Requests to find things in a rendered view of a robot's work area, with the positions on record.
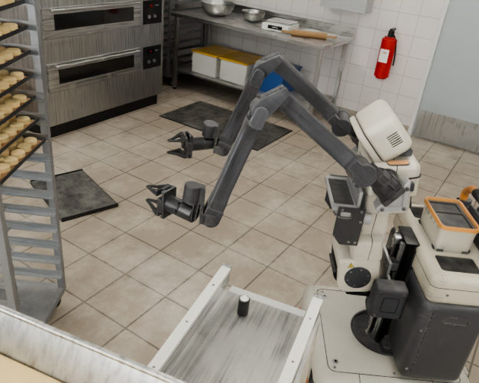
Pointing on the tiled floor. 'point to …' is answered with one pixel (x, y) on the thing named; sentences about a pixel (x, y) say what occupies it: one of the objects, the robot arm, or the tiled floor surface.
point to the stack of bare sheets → (77, 195)
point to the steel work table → (233, 20)
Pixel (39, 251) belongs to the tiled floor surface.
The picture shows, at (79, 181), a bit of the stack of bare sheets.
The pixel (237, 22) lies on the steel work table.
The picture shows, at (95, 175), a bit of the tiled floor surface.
